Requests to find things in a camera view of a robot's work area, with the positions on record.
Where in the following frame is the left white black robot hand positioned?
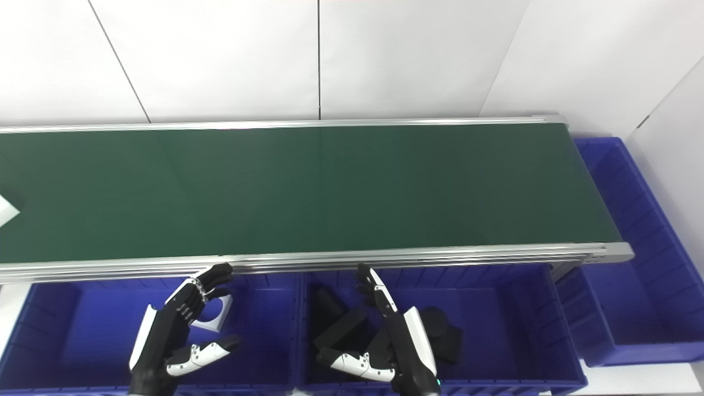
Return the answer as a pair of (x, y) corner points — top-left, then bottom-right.
(128, 262), (244, 396)

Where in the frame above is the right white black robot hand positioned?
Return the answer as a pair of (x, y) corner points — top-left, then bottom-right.
(316, 263), (442, 396)

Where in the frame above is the white square part with hole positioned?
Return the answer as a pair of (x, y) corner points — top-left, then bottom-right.
(190, 294), (233, 332)
(0, 195), (21, 227)

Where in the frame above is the black block part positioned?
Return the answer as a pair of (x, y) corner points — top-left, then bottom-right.
(315, 287), (346, 325)
(419, 307), (450, 339)
(313, 307), (370, 350)

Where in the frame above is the blue bin with white parts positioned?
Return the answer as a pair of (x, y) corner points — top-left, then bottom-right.
(0, 272), (302, 396)

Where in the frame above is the green conveyor belt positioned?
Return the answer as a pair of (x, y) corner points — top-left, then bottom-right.
(0, 123), (622, 265)
(0, 114), (635, 284)

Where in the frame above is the blue bin with black parts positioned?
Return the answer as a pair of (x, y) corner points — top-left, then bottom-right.
(297, 263), (588, 396)

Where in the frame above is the large empty blue bin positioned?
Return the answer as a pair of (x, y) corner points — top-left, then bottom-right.
(555, 136), (704, 368)

